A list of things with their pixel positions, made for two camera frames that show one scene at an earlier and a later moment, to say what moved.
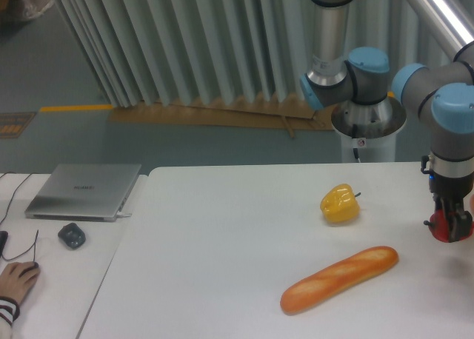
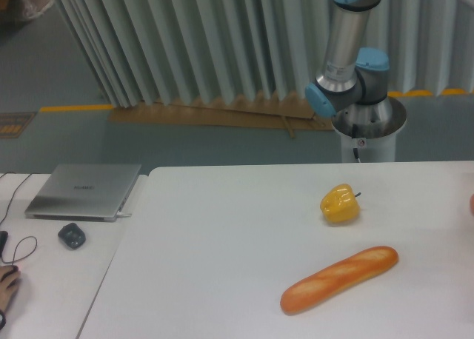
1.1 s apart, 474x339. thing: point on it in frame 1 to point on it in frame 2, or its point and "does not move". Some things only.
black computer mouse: (31, 267) to (15, 269)
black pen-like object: (4, 235) does not move
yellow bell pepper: (340, 203) does not move
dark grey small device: (72, 235) does not move
